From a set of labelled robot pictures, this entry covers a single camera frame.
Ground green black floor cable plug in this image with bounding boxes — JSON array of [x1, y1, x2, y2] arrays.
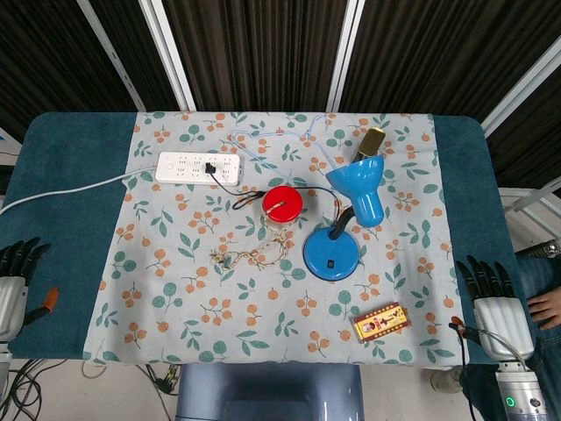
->
[[138, 363, 181, 396]]

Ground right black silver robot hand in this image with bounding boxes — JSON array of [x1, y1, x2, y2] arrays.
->
[[449, 255, 536, 363]]

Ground blue grey robot torso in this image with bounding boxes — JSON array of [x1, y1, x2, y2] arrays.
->
[[174, 363, 366, 421]]

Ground glass jar with red lid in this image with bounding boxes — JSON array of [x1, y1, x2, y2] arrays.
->
[[261, 185, 305, 230]]

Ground blue desk lamp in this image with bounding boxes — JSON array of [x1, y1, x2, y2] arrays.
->
[[302, 154, 387, 282]]

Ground black floor cable bundle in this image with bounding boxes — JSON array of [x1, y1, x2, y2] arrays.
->
[[0, 358, 69, 421]]

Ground grey cable on right hand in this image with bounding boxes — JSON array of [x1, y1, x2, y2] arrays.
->
[[475, 327, 532, 375]]

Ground grey shoe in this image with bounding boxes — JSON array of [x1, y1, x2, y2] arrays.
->
[[430, 367, 464, 395]]

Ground white power strip cable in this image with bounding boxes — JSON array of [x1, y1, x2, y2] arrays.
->
[[0, 168, 160, 217]]

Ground white power strip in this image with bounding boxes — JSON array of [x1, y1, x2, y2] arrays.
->
[[154, 151, 244, 187]]

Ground bystander bare hand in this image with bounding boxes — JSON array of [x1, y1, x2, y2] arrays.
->
[[527, 290, 561, 331]]

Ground black metallic handheld tool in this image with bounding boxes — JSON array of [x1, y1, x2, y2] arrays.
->
[[524, 238, 561, 260]]

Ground white aluminium frame post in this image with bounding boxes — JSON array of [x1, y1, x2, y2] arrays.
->
[[138, 0, 197, 111], [75, 0, 147, 111], [479, 24, 561, 138], [324, 0, 366, 112]]

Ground floral print tablecloth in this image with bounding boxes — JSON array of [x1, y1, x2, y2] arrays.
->
[[82, 111, 471, 367]]

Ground light blue wire hanger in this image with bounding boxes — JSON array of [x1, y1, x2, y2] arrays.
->
[[229, 112, 339, 177]]

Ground yellow red card box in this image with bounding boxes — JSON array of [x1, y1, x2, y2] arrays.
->
[[352, 300, 415, 345]]

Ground bystander blue jeans leg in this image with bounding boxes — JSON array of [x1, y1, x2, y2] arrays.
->
[[464, 247, 561, 421]]

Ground teal velvet table cover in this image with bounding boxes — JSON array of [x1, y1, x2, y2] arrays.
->
[[0, 111, 541, 366]]

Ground gold and black microphone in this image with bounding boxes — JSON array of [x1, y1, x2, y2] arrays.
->
[[352, 126, 387, 162]]

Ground black cable on right hand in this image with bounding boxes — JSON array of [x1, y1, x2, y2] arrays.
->
[[448, 321, 478, 421]]

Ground silver aluminium frame rail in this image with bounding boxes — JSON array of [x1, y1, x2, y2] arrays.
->
[[498, 185, 561, 214]]

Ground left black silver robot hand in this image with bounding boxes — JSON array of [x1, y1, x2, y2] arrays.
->
[[0, 238, 60, 343]]

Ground braided beige rope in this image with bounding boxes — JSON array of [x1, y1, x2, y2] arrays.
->
[[209, 199, 295, 271]]

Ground black plug with cable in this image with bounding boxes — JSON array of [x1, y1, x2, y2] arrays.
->
[[202, 161, 344, 229]]

